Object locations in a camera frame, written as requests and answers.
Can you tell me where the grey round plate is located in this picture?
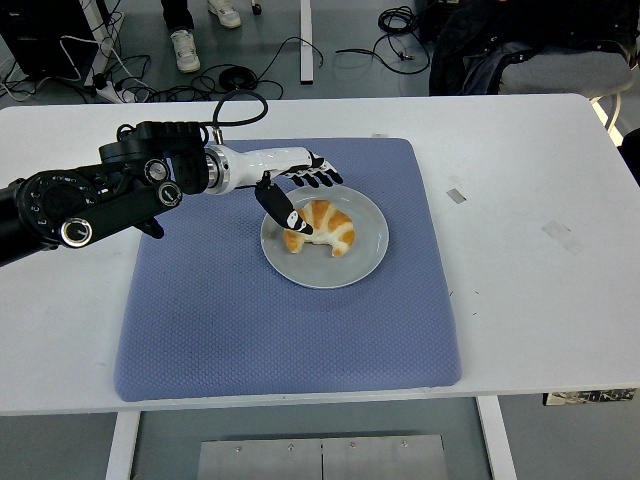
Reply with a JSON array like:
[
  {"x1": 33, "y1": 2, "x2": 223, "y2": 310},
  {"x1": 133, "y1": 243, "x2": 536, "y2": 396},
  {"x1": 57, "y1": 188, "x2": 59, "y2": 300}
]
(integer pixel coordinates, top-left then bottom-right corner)
[{"x1": 260, "y1": 185, "x2": 391, "y2": 290}]

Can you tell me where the person's leg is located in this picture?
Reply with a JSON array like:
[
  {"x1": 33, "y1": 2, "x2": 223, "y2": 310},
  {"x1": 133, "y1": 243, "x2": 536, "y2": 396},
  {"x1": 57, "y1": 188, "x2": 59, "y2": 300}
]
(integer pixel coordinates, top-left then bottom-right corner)
[{"x1": 160, "y1": 0, "x2": 196, "y2": 33}]

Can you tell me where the white cable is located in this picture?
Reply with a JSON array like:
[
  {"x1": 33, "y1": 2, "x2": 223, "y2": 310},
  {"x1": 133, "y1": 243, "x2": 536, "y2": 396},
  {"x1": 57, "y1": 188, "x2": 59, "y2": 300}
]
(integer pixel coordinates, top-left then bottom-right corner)
[{"x1": 58, "y1": 34, "x2": 84, "y2": 83}]

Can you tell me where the white table leg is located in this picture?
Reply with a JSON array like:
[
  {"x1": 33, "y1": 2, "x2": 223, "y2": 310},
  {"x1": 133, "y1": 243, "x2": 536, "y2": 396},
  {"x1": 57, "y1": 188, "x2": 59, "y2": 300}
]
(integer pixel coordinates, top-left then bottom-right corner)
[
  {"x1": 475, "y1": 395, "x2": 518, "y2": 480},
  {"x1": 104, "y1": 410, "x2": 142, "y2": 480}
]

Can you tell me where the black object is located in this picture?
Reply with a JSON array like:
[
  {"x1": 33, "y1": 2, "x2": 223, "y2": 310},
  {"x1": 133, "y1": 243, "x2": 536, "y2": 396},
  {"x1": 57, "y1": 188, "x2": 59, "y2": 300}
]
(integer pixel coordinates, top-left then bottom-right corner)
[{"x1": 617, "y1": 124, "x2": 640, "y2": 189}]

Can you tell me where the croissant bread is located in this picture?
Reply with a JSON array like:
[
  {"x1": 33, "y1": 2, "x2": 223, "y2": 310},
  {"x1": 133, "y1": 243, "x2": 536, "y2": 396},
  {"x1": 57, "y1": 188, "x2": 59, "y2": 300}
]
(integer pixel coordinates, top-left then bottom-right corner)
[{"x1": 282, "y1": 199, "x2": 357, "y2": 258}]

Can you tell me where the white chair frame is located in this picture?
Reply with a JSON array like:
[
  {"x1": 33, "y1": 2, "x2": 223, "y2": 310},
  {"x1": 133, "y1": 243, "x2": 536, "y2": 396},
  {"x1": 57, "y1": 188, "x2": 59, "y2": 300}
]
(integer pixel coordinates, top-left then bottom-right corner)
[{"x1": 589, "y1": 92, "x2": 624, "y2": 136}]

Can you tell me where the blue quilted mat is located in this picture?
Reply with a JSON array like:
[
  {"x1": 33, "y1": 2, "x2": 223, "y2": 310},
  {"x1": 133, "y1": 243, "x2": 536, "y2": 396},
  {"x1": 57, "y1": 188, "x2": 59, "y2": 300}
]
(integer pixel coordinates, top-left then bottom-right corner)
[{"x1": 114, "y1": 137, "x2": 463, "y2": 404}]

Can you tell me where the dark jacket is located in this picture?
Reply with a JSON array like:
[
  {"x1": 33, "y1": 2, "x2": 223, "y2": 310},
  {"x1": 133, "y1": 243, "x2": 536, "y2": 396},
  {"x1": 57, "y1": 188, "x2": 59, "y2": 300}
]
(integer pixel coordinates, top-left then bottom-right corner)
[{"x1": 418, "y1": 0, "x2": 640, "y2": 97}]

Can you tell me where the black round floor disc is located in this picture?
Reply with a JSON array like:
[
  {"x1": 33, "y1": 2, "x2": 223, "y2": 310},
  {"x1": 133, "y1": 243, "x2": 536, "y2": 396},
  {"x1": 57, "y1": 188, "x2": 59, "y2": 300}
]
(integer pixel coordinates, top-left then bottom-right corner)
[{"x1": 219, "y1": 67, "x2": 259, "y2": 94}]

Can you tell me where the person's foot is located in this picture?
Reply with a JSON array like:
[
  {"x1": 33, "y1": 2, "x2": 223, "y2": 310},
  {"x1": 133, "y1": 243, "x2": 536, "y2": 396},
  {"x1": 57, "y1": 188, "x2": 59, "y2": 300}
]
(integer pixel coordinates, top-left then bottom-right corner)
[
  {"x1": 170, "y1": 28, "x2": 202, "y2": 73},
  {"x1": 207, "y1": 0, "x2": 243, "y2": 29}
]

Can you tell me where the long black floor cable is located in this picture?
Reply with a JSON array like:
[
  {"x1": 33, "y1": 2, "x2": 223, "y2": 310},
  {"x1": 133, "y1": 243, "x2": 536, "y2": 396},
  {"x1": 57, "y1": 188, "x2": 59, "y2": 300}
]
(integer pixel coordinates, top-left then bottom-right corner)
[{"x1": 149, "y1": 35, "x2": 326, "y2": 101}]

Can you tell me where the clear tape piece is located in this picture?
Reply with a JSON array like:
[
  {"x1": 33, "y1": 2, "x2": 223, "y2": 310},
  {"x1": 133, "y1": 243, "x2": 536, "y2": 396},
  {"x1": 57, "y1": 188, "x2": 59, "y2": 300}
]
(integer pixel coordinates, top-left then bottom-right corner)
[{"x1": 542, "y1": 221, "x2": 587, "y2": 254}]

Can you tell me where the white stand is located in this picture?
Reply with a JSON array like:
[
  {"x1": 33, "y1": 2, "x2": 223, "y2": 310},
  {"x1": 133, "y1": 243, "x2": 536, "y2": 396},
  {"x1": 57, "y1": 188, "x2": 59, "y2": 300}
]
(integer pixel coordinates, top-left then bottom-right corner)
[{"x1": 81, "y1": 0, "x2": 115, "y2": 87}]

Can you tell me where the black box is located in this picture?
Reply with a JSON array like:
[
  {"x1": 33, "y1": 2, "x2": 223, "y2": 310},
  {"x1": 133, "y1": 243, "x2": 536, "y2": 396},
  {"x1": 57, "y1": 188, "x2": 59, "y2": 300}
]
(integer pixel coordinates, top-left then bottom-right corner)
[{"x1": 0, "y1": 0, "x2": 99, "y2": 80}]

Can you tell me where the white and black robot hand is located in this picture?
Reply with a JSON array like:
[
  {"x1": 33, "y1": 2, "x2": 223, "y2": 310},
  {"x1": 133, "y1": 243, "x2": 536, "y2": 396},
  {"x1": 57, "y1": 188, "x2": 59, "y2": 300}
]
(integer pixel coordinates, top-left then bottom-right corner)
[{"x1": 224, "y1": 145, "x2": 346, "y2": 237}]

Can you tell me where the grey chair cushion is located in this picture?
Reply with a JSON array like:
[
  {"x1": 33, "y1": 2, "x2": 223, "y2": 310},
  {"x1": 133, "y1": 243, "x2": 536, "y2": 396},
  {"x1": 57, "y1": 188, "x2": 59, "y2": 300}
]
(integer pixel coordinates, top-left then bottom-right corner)
[{"x1": 501, "y1": 49, "x2": 635, "y2": 96}]

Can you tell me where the white floor bar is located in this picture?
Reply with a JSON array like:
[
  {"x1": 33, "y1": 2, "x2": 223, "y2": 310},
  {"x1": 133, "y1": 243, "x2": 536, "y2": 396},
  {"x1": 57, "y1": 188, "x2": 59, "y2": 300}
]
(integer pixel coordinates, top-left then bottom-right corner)
[{"x1": 299, "y1": 0, "x2": 316, "y2": 84}]

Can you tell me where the black cable with plug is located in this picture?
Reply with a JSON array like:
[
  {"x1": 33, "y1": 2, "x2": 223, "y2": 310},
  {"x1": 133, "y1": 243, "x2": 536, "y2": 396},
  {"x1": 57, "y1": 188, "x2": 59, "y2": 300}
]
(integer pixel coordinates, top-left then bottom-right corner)
[{"x1": 335, "y1": 29, "x2": 432, "y2": 76}]

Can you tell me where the coiled black cable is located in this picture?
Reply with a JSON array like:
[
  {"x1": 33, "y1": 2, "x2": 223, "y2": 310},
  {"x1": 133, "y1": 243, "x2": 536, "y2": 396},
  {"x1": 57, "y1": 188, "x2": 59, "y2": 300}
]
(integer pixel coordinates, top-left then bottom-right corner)
[{"x1": 378, "y1": 5, "x2": 419, "y2": 36}]

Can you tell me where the black and white sticker label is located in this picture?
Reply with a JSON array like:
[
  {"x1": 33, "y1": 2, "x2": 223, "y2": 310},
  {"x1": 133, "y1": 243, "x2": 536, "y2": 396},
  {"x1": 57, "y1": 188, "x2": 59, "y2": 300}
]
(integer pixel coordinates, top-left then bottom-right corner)
[{"x1": 543, "y1": 388, "x2": 636, "y2": 407}]

